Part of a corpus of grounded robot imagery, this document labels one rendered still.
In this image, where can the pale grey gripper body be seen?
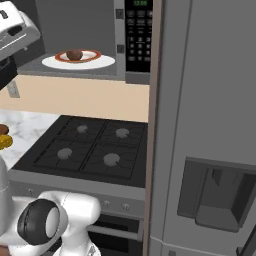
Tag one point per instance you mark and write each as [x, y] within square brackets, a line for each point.
[23, 31]

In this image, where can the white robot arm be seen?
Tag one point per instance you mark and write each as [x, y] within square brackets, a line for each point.
[75, 210]

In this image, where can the brown potato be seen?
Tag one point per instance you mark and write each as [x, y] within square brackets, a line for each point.
[74, 55]

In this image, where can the white microwave turntable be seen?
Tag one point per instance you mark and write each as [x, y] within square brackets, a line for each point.
[100, 62]

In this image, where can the grey microwave oven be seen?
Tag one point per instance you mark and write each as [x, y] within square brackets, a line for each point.
[138, 36]

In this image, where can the red-rimmed white plate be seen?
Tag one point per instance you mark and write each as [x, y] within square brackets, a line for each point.
[91, 55]

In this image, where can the brown round food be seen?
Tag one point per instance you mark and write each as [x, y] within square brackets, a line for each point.
[3, 130]

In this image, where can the yellow round food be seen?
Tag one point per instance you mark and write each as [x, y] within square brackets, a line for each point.
[5, 142]

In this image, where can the black gas hob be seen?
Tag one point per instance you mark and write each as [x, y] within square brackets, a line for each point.
[90, 146]

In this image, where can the tan cabinet side panel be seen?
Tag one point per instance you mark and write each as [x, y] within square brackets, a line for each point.
[154, 100]

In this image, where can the grey stove knob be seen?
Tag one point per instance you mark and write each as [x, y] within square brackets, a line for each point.
[30, 191]
[125, 207]
[106, 203]

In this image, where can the grey stove front panel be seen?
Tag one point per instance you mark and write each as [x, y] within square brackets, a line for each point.
[83, 193]

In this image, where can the grey fridge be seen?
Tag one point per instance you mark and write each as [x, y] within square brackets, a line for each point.
[206, 100]

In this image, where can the black oven door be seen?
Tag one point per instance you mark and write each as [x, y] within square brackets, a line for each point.
[116, 245]

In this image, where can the grey wall socket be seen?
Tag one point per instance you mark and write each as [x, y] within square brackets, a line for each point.
[13, 89]

